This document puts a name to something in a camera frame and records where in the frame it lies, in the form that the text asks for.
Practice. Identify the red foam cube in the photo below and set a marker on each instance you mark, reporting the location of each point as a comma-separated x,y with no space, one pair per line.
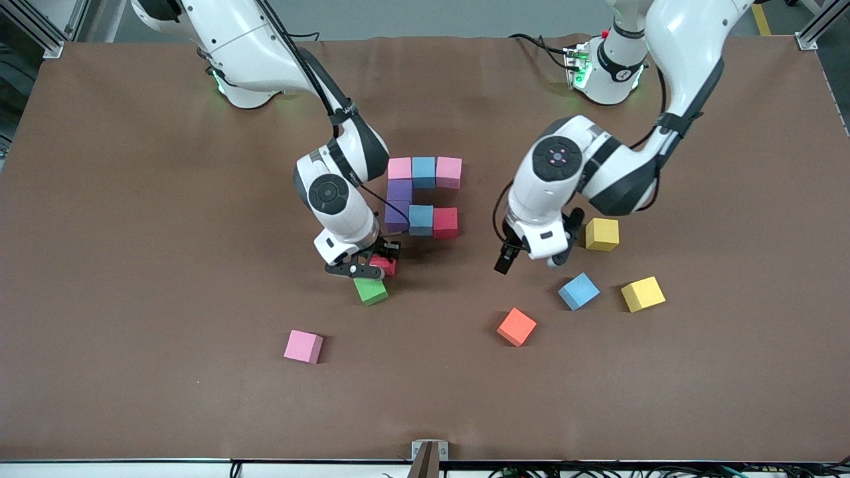
386,267

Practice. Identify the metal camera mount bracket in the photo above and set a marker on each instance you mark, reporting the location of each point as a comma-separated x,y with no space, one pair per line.
429,458

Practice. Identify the base connector box green light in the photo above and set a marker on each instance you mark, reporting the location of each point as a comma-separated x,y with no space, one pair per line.
578,66

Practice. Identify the purple foam cube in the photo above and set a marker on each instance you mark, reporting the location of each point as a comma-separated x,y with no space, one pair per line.
400,192
397,222

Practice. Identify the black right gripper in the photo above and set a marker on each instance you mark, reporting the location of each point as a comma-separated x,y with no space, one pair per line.
387,249

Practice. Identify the orange foam cube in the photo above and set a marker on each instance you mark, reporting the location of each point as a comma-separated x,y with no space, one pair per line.
516,326

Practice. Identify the crimson foam cube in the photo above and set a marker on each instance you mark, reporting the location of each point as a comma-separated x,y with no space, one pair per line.
445,222

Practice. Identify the green foam cube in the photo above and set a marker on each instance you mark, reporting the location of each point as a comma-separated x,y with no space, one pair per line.
370,292

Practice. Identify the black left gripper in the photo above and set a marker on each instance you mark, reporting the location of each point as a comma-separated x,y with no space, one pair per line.
504,258

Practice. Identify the blue foam cube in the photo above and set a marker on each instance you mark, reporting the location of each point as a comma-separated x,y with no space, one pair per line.
421,221
578,291
424,172

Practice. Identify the yellow foam cube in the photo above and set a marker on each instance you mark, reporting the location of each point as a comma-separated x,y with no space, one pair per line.
604,234
643,294

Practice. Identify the brown table mat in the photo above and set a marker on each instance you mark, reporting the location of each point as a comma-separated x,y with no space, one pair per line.
425,398

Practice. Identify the aluminium frame post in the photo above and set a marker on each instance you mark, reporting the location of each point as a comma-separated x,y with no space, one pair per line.
813,33
40,33

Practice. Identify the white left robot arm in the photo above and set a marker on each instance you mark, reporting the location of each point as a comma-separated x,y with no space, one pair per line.
551,192

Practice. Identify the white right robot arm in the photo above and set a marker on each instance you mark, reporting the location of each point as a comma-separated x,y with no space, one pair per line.
348,219

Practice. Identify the pink foam cube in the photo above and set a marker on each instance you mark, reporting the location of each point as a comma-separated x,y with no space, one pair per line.
449,172
400,168
303,346

